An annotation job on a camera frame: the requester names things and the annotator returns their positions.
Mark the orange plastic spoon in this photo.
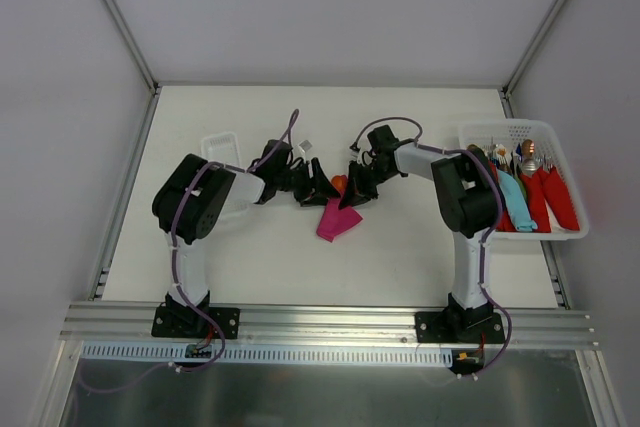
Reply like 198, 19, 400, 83
331, 175, 348, 195

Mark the pink paper napkin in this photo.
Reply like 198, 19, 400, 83
316, 199, 362, 242

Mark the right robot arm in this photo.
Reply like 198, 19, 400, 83
340, 141, 509, 345

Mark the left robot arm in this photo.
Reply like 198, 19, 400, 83
151, 139, 340, 340

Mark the small white plastic basket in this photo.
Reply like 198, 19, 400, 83
200, 130, 251, 221

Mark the silver spoon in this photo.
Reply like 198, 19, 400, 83
521, 158, 540, 176

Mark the copper spoon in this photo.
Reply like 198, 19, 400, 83
521, 139, 535, 159

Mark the large white plastic basket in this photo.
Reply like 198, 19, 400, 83
458, 119, 589, 241

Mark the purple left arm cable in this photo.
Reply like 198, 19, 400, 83
74, 107, 301, 394

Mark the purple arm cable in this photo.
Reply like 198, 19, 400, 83
348, 116, 514, 383
74, 107, 301, 394

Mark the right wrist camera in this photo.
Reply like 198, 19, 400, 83
367, 125, 399, 154

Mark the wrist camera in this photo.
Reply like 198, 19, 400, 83
297, 140, 312, 154
367, 125, 399, 154

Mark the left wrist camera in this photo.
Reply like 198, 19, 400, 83
297, 140, 312, 154

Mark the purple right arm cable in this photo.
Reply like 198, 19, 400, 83
348, 116, 514, 383

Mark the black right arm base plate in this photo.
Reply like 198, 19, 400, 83
414, 309, 506, 345

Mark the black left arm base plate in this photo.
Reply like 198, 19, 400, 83
151, 302, 241, 340

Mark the white slotted cable duct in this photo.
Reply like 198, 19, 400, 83
81, 341, 453, 368

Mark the aluminium frame rail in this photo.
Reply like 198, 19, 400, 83
59, 301, 602, 350

